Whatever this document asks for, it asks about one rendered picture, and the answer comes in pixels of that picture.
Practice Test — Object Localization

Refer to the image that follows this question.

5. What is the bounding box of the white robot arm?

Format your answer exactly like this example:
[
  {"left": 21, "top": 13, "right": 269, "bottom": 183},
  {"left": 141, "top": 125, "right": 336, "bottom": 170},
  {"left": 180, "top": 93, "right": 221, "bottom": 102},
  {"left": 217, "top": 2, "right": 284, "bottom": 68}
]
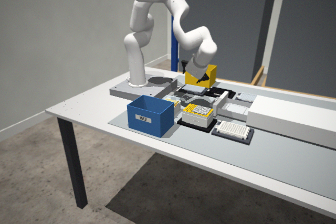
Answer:
[{"left": 124, "top": 0, "right": 217, "bottom": 88}]

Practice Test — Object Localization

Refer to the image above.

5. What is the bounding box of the yellow open bin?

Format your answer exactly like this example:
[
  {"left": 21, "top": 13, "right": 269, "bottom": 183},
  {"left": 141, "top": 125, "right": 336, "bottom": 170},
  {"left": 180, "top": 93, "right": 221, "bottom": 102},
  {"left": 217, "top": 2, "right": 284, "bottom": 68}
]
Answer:
[{"left": 185, "top": 65, "right": 217, "bottom": 88}]

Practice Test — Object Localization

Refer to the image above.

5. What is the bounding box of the blue open-top bin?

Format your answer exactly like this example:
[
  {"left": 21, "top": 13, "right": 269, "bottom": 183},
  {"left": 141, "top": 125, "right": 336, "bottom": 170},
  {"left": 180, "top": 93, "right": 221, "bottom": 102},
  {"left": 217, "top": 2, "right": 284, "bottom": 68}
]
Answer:
[{"left": 127, "top": 95, "right": 174, "bottom": 138}]

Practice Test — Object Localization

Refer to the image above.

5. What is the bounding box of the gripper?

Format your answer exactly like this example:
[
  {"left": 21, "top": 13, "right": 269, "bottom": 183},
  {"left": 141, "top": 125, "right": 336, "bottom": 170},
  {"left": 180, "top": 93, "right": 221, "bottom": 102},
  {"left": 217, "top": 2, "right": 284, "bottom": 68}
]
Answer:
[{"left": 181, "top": 57, "right": 209, "bottom": 84}]

